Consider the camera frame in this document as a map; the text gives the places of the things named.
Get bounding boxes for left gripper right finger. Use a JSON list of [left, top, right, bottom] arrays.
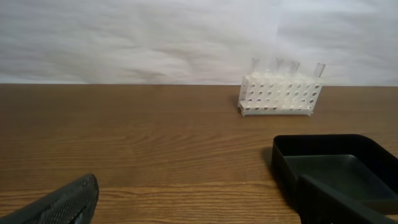
[[296, 174, 398, 224]]

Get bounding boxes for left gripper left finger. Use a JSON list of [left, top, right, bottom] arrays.
[[0, 173, 100, 224]]

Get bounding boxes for clear test tube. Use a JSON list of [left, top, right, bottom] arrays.
[[249, 57, 261, 76], [289, 60, 300, 77], [313, 62, 326, 79], [275, 57, 285, 75]]

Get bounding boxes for black tray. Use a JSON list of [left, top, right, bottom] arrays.
[[271, 134, 398, 216]]

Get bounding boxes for white test tube rack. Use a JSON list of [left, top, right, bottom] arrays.
[[237, 72, 324, 118]]

